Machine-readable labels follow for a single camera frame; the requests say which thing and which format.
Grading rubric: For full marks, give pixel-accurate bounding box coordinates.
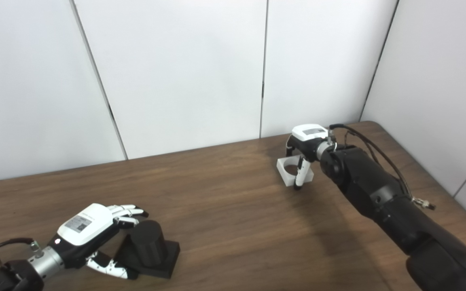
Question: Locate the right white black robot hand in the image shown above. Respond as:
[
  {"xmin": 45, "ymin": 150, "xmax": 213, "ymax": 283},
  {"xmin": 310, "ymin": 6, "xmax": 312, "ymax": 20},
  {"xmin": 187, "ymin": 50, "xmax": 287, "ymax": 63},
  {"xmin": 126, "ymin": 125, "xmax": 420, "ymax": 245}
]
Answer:
[{"xmin": 286, "ymin": 123, "xmax": 337, "ymax": 190}]

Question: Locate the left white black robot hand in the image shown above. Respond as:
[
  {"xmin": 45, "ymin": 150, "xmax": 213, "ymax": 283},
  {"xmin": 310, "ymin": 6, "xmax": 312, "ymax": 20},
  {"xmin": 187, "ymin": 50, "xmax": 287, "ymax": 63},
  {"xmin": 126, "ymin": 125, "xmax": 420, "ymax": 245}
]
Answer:
[{"xmin": 27, "ymin": 203, "xmax": 149, "ymax": 280}]

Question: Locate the white square piece with hole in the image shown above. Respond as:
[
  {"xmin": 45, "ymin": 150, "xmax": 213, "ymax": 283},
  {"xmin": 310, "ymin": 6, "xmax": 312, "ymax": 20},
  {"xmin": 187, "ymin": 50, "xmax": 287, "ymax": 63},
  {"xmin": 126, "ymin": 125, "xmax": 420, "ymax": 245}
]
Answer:
[{"xmin": 277, "ymin": 156, "xmax": 314, "ymax": 187}]

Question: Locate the black peg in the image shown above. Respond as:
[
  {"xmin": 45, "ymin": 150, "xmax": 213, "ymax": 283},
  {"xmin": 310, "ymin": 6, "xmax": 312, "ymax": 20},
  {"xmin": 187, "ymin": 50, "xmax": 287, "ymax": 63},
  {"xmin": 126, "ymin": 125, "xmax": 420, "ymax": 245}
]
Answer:
[{"xmin": 114, "ymin": 219, "xmax": 181, "ymax": 279}]

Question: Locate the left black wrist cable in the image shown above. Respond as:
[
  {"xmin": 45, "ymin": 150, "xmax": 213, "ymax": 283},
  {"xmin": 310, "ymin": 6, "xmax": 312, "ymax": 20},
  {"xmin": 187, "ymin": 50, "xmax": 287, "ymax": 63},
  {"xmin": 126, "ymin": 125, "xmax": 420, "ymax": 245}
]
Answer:
[{"xmin": 0, "ymin": 238, "xmax": 43, "ymax": 263}]

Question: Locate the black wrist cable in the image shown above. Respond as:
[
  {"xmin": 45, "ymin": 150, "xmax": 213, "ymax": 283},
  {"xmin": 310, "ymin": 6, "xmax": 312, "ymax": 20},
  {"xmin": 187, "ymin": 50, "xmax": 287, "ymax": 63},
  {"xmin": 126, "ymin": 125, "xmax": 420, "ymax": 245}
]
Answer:
[
  {"xmin": 328, "ymin": 123, "xmax": 436, "ymax": 211},
  {"xmin": 0, "ymin": 238, "xmax": 43, "ymax": 263}
]

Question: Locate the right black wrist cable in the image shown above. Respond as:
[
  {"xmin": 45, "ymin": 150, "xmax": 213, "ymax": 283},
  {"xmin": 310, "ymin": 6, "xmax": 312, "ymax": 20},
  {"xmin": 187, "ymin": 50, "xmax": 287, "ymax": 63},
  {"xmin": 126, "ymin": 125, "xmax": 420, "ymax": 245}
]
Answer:
[{"xmin": 328, "ymin": 123, "xmax": 436, "ymax": 211}]

